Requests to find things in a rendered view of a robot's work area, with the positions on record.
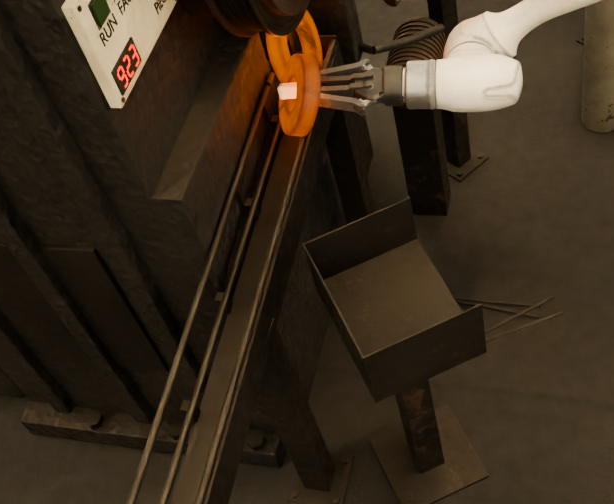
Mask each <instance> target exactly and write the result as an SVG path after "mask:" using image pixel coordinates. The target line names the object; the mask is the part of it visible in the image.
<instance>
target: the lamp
mask: <svg viewBox="0 0 614 504"><path fill-rule="evenodd" d="M91 9H92V11H93V13H94V15H95V17H96V19H97V22H98V24H99V26H100V27H102V26H103V24H104V23H105V21H106V19H107V17H108V16H109V14H110V12H111V10H110V8H109V6H108V3H107V1H106V0H94V1H93V2H92V4H91Z"/></svg>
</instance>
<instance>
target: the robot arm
mask: <svg viewBox="0 0 614 504"><path fill-rule="evenodd" d="M599 1H602V0H524V1H522V2H520V3H518V4H516V5H515V6H513V7H511V8H509V9H507V10H505V11H503V12H500V13H492V12H488V11H486V12H485V13H483V14H481V15H478V16H476V17H474V18H470V19H467V20H464V21H463V22H461V23H459V24H458V25H457V26H456V27H455V28H454V29H453V30H452V31H451V33H450V34H449V36H448V38H447V41H446V44H445V47H444V52H443V59H438V60H433V59H430V60H415V61H408V62H407V63H406V68H404V66H402V65H386V66H385V67H384V68H383V69H379V68H373V67H372V66H371V64H370V60H369V59H364V60H362V61H360V62H357V63H353V64H348V65H343V66H338V67H333V68H328V69H323V70H320V78H321V92H320V101H319V107H325V108H332V109H338V110H345V111H351V112H355V113H357V114H359V115H362V116H364V115H366V110H367V109H368V108H369V107H370V106H371V105H376V104H379V103H383V104H384V105H385V106H402V105H404V103H405V102H406V105H407V108H408V109H444V110H448V111H452V112H485V111H493V110H498V109H502V108H506V107H509V106H511V105H514V104H516V103H517V102H518V100H519V97H520V95H521V92H522V86H523V75H522V68H521V64H520V62H519V61H517V60H515V59H513V57H514V56H515V55H516V54H517V47H518V44H519V42H520V41H521V39H522V38H523V37H524V36H525V35H526V34H527V33H529V32H530V31H531V30H533V29H534V28H536V27H537V26H539V25H540V24H542V23H544V22H546V21H548V20H550V19H553V18H555V17H558V16H560V15H563V14H566V13H569V12H571V11H574V10H577V9H580V8H582V7H585V6H588V5H591V4H594V3H596V2H599ZM326 75H327V76H326ZM277 89H278V93H279V97H280V99H281V100H283V99H295V98H296V95H297V83H296V82H291V83H280V84H279V86H278V88H277Z"/></svg>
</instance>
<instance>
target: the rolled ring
mask: <svg viewBox="0 0 614 504"><path fill-rule="evenodd" d="M295 30H296V32H297V34H298V36H299V39H300V42H301V46H302V52H303V54H305V55H312V56H313V57H315V59H316V60H317V62H318V65H319V70H321V69H322V66H323V58H322V48H321V42H320V38H319V34H318V31H317V28H316V25H315V23H314V21H313V19H312V17H311V15H310V13H309V12H308V10H306V12H305V15H304V17H303V19H302V21H301V22H300V24H299V25H298V27H297V28H296V29H295ZM266 44H267V50H268V55H269V59H270V62H271V65H272V67H273V70H274V72H275V74H276V76H277V78H278V79H279V81H280V82H281V80H282V76H283V72H284V69H285V67H286V64H287V62H288V60H289V59H290V57H291V55H290V52H289V48H288V42H287V36H282V37H275V36H271V35H269V34H267V33H266Z"/></svg>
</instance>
